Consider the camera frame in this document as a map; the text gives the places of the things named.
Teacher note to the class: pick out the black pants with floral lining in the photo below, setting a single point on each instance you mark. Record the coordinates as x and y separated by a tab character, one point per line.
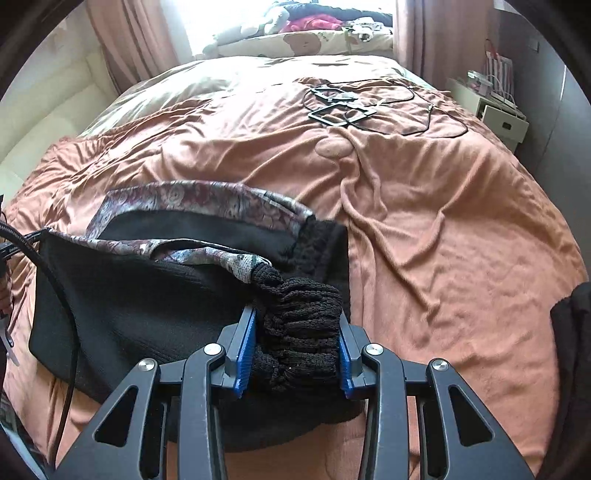
138	300

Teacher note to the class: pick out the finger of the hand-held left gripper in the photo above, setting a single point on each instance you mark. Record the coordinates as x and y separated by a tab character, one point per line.
21	239

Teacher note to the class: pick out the dark cloth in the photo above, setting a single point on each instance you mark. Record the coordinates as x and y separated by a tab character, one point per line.
572	369

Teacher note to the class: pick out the bear print pillow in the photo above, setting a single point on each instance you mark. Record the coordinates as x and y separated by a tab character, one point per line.
295	44

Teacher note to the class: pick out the grey stuffed toy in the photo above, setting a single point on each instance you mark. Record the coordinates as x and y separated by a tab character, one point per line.
272	14

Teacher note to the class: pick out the beige duvet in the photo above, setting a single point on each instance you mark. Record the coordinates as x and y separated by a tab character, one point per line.
184	87

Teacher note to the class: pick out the cream padded headboard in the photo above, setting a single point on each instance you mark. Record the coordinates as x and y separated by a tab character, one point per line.
41	120

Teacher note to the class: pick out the pink fleece blanket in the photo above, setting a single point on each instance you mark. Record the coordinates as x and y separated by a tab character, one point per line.
438	230

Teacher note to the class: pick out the red cloth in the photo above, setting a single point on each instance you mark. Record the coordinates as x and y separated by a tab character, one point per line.
311	23

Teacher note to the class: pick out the black cloth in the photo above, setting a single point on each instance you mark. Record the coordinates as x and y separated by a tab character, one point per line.
364	18

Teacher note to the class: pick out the black square frame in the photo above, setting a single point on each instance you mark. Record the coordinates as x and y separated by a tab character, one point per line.
355	116
328	117

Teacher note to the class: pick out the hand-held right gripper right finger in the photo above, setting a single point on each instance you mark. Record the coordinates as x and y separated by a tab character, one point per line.
345	367

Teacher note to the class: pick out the pink curtain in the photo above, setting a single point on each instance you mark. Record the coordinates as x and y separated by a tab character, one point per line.
415	37
134	37

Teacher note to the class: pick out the pink striped bag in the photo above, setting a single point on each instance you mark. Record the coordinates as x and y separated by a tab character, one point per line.
497	74

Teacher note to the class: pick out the white nightstand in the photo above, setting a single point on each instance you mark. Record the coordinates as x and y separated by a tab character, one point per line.
498	121

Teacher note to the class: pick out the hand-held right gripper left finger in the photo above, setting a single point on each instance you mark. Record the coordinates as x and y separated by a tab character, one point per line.
244	353

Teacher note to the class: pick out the clear plastic box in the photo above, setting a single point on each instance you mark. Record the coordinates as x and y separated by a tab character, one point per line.
478	79

